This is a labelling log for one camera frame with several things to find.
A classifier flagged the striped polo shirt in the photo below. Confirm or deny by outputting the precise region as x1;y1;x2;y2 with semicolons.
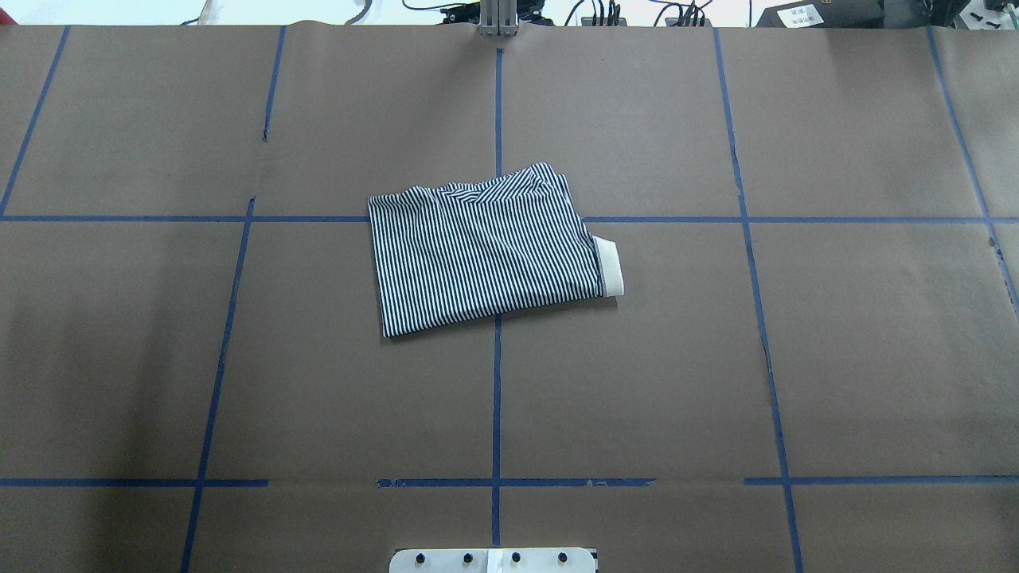
367;162;625;337

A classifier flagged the aluminium frame post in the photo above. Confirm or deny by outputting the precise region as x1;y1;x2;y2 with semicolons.
478;0;519;37

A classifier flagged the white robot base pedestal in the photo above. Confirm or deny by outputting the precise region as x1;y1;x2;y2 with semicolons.
388;546;599;572

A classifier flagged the black box with label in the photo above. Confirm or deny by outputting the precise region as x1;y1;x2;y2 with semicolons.
753;1;884;29

